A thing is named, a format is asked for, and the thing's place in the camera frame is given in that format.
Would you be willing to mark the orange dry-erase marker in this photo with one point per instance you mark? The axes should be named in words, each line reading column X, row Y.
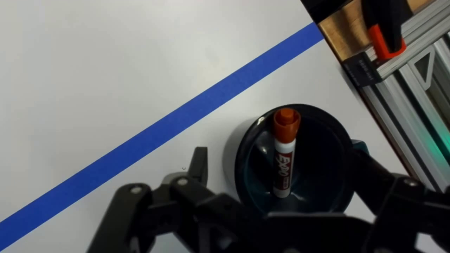
column 284, row 154

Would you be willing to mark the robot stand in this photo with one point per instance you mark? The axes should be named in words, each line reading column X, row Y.
column 404, row 80

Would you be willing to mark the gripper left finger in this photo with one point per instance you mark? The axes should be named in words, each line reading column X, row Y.
column 182, row 203

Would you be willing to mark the dark teal mug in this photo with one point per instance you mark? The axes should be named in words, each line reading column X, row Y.
column 299, row 165

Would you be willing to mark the black and orange clamp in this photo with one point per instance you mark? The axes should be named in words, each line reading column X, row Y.
column 385, row 26

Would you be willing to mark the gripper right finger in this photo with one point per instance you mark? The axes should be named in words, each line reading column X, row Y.
column 393, row 196

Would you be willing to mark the blue tape strip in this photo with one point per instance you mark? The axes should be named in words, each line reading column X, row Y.
column 168, row 124

